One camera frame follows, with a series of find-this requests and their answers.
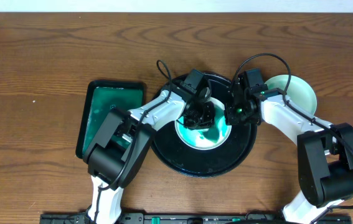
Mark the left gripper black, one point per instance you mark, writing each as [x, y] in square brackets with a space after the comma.
[200, 115]

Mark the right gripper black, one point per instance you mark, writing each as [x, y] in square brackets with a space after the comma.
[231, 119]

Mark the white plate back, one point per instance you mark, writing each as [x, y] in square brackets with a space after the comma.
[209, 138]

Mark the white plate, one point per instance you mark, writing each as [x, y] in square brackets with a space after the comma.
[300, 92]
[209, 138]

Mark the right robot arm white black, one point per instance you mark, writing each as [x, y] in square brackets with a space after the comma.
[325, 150]

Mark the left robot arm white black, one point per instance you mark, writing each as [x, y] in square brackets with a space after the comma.
[119, 146]

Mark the black rectangular soapy water tray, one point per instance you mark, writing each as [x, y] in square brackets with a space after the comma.
[102, 96]

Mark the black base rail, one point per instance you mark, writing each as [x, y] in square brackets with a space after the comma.
[139, 218]

